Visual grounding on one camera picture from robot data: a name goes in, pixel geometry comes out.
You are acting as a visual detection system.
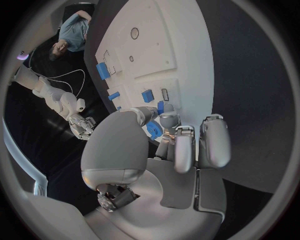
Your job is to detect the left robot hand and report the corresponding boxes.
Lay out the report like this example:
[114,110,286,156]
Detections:
[80,102,232,240]

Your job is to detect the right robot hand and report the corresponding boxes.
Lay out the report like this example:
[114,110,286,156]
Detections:
[68,116,97,141]

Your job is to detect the blue gear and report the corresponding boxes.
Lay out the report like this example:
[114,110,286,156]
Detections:
[145,120,165,141]

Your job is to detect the white task board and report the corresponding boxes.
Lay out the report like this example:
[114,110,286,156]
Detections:
[94,0,216,162]

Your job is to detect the blue cylinder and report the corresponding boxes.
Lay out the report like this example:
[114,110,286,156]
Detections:
[107,91,122,101]

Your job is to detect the blue plug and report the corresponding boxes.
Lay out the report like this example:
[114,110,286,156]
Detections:
[156,100,165,116]

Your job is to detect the blue square block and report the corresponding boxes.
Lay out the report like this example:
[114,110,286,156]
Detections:
[140,89,155,104]

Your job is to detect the large blue block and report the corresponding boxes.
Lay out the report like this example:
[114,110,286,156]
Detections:
[95,62,112,81]

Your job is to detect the person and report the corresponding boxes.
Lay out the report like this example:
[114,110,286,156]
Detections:
[48,9,93,62]

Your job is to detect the white cable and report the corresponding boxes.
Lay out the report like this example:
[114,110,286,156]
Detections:
[38,68,87,98]
[27,48,52,81]

